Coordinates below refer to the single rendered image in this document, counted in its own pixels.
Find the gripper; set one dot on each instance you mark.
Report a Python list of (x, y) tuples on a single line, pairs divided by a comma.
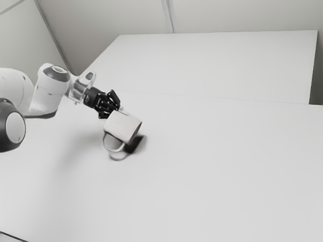
[(93, 97)]

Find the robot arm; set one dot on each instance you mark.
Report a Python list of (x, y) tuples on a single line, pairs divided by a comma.
[(48, 88)]

